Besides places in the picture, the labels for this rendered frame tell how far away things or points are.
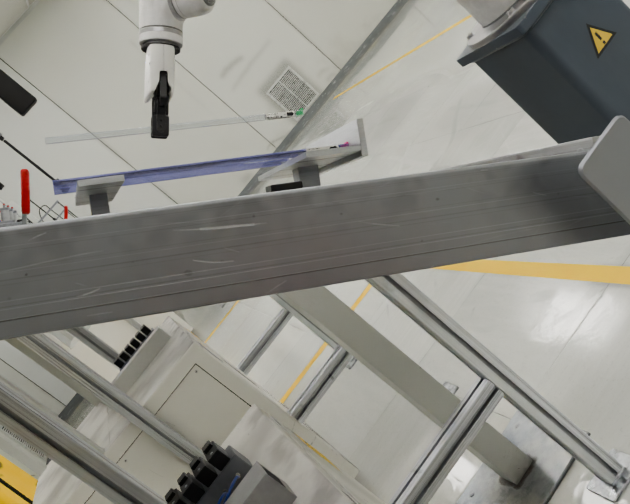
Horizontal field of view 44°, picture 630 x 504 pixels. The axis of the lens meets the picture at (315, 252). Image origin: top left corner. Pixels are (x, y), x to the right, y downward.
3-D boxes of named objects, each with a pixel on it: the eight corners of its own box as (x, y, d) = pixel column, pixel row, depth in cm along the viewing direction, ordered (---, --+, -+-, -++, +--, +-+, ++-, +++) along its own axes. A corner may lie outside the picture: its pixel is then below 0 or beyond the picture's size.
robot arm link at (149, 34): (136, 37, 154) (136, 52, 154) (141, 23, 146) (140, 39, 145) (179, 41, 157) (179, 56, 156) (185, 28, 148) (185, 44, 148)
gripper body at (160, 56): (138, 49, 154) (138, 104, 154) (143, 33, 145) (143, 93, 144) (176, 52, 157) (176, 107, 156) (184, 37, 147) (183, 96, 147)
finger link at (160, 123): (152, 101, 149) (151, 136, 149) (153, 98, 146) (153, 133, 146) (168, 103, 150) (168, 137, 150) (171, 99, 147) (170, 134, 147)
